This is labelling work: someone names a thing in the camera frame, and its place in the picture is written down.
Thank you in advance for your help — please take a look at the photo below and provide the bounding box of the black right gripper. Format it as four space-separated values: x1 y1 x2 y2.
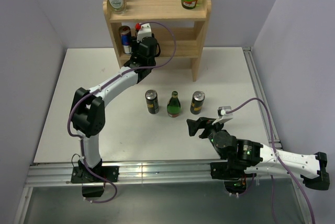
186 117 226 140

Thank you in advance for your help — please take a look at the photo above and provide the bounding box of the green bottle gold cap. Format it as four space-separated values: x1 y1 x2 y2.
167 91 181 118

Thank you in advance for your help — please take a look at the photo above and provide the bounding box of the red bull can red tab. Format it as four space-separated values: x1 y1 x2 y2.
119 26 132 54

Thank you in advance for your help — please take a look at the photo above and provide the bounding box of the black yellow soda can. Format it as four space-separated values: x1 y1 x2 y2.
145 89 159 114

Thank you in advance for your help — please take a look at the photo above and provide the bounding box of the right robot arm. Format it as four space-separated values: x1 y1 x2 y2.
186 117 330 191

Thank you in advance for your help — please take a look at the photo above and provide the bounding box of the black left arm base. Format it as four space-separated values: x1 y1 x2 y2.
70 165 119 203

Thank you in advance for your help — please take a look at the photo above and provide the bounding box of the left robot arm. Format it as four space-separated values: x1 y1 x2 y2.
67 36 161 182

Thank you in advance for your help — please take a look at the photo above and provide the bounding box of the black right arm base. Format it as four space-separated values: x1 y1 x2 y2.
210 162 256 198

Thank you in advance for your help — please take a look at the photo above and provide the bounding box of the wooden shelf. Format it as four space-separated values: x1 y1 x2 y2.
103 0 211 81

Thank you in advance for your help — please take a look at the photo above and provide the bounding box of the black yellow can right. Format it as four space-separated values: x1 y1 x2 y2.
190 91 205 115

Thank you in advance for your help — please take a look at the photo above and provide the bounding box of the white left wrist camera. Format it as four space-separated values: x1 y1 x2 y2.
135 23 152 42

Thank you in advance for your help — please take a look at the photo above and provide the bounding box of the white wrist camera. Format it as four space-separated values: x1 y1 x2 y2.
212 106 233 125
135 23 152 42

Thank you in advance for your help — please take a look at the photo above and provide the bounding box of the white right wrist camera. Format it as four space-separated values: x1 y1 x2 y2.
212 106 233 125

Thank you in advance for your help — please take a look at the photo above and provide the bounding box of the aluminium rail frame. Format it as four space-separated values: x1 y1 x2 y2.
25 47 310 223

